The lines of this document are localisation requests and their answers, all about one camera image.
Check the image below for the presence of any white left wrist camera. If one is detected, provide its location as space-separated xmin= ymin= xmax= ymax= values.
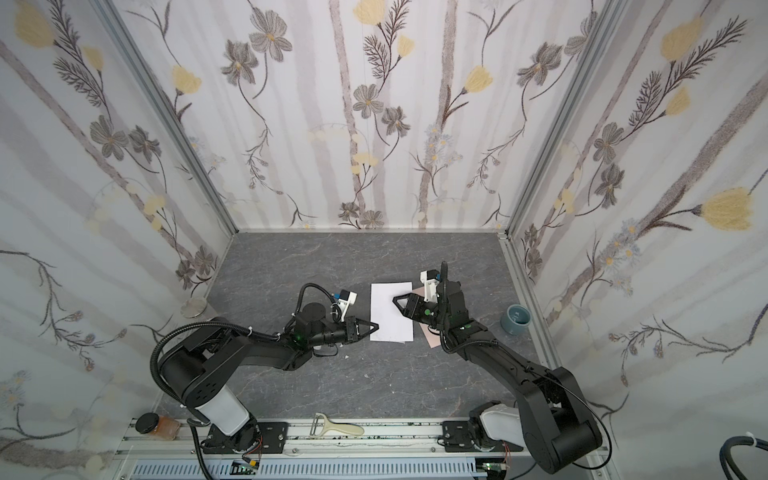
xmin=334 ymin=290 xmax=357 ymax=319

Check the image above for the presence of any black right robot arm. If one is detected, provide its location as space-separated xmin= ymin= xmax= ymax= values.
xmin=392 ymin=262 xmax=613 ymax=474

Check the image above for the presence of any cream vegetable peeler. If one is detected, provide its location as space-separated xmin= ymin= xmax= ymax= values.
xmin=309 ymin=412 xmax=365 ymax=438

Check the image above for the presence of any teal ceramic cup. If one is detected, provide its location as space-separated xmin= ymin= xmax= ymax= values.
xmin=500 ymin=304 xmax=532 ymax=335

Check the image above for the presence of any pink paper envelope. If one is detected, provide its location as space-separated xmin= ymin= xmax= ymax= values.
xmin=413 ymin=286 xmax=440 ymax=348

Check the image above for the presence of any amber jar with black lid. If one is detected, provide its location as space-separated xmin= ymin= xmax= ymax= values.
xmin=134 ymin=412 xmax=181 ymax=441

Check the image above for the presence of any black corrugated cable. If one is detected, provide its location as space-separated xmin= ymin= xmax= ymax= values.
xmin=718 ymin=434 xmax=768 ymax=480

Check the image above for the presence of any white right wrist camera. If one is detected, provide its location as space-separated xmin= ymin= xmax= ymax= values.
xmin=420 ymin=269 xmax=441 ymax=303

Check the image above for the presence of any white letter paper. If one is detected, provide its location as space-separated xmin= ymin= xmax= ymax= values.
xmin=370 ymin=282 xmax=413 ymax=343

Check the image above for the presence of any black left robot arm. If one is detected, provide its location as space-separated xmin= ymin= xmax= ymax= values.
xmin=149 ymin=303 xmax=379 ymax=454

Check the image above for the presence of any aluminium mounting rail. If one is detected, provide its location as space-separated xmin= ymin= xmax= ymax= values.
xmin=113 ymin=415 xmax=619 ymax=480

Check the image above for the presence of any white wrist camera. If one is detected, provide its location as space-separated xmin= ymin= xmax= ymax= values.
xmin=334 ymin=290 xmax=357 ymax=319
xmin=420 ymin=269 xmax=441 ymax=303

